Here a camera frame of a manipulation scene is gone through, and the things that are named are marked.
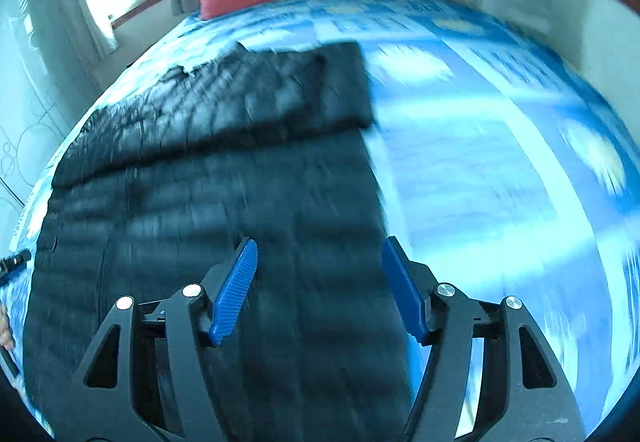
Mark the blue patterned bedspread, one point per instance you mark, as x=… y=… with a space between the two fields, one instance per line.
x=498 y=166

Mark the person's left hand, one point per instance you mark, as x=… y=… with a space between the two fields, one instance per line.
x=6 y=335

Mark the black quilted puffer jacket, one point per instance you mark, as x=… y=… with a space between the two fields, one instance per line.
x=162 y=185

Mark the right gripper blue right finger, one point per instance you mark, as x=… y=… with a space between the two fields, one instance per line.
x=412 y=284

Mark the white sliding wardrobe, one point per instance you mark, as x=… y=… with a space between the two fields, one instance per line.
x=32 y=123

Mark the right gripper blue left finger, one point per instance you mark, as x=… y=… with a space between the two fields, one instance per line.
x=226 y=286

